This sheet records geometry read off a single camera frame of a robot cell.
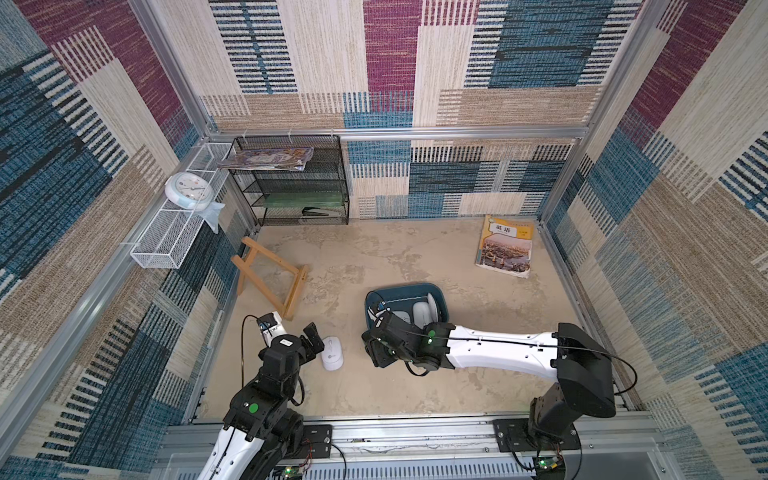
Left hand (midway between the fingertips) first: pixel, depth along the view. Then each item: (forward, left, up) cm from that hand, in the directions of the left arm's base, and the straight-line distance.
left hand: (301, 330), depth 78 cm
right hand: (-2, -18, -4) cm, 19 cm away
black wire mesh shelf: (+51, +3, +2) cm, 51 cm away
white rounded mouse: (+10, -33, -11) cm, 36 cm away
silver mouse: (+11, -36, -9) cm, 39 cm away
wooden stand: (+14, +16, +7) cm, 22 cm away
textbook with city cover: (+38, -66, -12) cm, 77 cm away
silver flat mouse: (+10, -27, -12) cm, 31 cm away
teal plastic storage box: (+17, -27, -13) cm, 35 cm away
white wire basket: (+27, +45, +5) cm, 52 cm away
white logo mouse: (-3, -7, -12) cm, 14 cm away
